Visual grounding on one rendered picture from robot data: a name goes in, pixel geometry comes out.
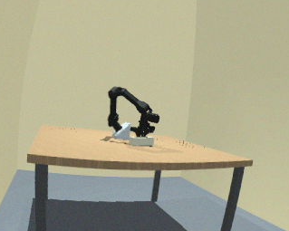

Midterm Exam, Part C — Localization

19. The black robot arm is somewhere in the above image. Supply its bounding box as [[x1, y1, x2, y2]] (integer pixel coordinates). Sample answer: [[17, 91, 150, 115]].
[[108, 86, 159, 133]]

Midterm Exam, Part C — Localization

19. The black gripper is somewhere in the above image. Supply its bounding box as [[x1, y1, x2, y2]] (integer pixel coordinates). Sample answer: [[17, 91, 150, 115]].
[[130, 120, 149, 137]]

